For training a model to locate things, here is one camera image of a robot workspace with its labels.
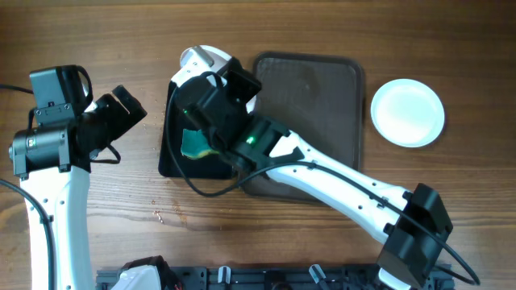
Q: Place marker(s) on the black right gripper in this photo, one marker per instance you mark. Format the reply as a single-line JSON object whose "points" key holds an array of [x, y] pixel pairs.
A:
{"points": [[237, 75]]}

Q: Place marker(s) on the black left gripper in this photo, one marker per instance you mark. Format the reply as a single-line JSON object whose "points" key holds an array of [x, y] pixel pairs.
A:
{"points": [[122, 121]]}

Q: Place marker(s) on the pink plate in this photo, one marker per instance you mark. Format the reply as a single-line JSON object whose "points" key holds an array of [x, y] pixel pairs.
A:
{"points": [[203, 58]]}

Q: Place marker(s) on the green yellow sponge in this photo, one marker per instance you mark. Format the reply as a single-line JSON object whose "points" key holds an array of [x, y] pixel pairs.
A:
{"points": [[195, 146]]}

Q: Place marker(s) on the pale green plate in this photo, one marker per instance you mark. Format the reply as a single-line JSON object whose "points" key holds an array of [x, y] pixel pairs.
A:
{"points": [[407, 113]]}

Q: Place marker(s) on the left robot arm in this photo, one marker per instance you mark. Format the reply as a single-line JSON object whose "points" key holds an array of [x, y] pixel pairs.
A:
{"points": [[53, 164]]}

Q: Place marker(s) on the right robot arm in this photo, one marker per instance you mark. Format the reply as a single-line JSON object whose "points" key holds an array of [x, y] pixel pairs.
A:
{"points": [[412, 227]]}

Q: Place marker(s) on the black water tray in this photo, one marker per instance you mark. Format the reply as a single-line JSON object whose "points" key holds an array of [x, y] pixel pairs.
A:
{"points": [[210, 167]]}

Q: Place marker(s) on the brown plastic tray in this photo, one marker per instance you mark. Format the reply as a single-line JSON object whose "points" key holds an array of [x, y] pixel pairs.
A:
{"points": [[319, 97]]}

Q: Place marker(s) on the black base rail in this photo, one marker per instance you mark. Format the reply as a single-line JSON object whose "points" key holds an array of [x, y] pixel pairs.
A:
{"points": [[348, 277]]}

